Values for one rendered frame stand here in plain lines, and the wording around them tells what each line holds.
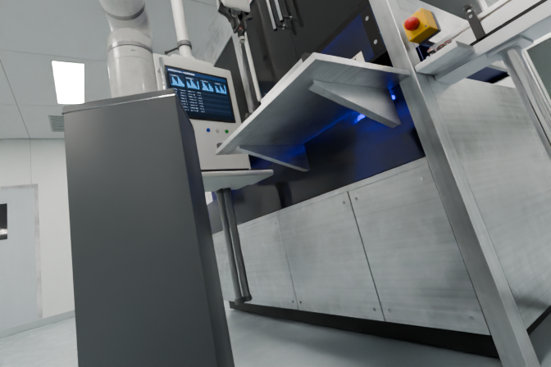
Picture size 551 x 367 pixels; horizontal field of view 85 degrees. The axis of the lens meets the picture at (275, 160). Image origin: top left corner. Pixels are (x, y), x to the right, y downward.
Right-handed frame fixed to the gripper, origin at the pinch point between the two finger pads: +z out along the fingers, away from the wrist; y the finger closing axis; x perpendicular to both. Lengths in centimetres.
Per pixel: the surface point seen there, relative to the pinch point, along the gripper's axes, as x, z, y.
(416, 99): 23, 36, -43
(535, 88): 47, 45, -58
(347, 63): 23.6, 27.7, -14.8
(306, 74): 17.2, 27.9, -5.5
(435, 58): 32, 28, -43
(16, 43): -273, -183, 86
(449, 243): 17, 81, -43
